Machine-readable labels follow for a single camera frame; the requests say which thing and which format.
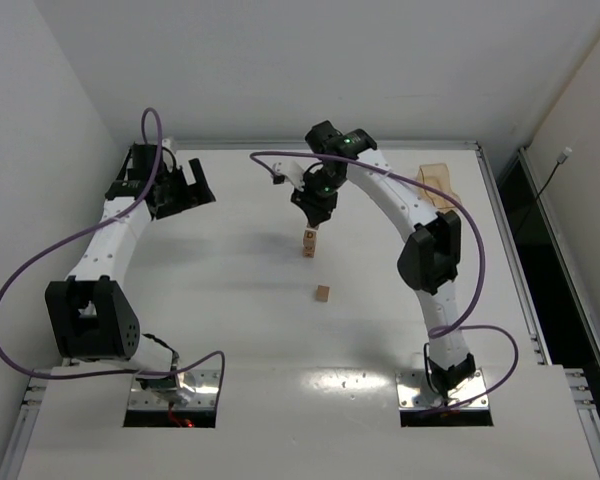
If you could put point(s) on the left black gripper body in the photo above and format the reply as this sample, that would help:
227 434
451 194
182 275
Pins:
183 187

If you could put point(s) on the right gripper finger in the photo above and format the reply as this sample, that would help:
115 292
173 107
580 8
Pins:
323 212
311 213

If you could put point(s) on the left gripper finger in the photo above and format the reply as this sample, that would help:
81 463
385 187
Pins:
200 185
176 205

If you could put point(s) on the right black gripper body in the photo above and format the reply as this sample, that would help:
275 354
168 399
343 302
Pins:
315 206

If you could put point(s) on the wooden block letter D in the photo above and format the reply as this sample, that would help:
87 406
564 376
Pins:
310 235

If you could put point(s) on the wooden block with print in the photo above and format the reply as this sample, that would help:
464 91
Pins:
309 247

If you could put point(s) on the plain wooden block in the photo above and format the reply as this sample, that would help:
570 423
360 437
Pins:
322 293

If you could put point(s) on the transparent amber plastic tray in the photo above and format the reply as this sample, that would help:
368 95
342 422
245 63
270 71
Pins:
437 176

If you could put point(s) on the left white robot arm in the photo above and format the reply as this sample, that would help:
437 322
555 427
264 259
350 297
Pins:
91 318

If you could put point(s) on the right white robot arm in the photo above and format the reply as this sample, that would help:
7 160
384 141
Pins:
428 263

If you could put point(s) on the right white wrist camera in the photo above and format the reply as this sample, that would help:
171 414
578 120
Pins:
291 172

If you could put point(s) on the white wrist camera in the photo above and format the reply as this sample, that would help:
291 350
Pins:
169 146
291 172

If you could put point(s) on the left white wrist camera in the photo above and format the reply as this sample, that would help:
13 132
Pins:
169 146

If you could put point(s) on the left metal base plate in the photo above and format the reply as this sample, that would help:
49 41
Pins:
205 390

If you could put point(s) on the metal base plate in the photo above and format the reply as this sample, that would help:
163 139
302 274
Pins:
205 390
414 393

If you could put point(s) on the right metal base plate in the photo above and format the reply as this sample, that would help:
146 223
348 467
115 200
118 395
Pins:
414 393

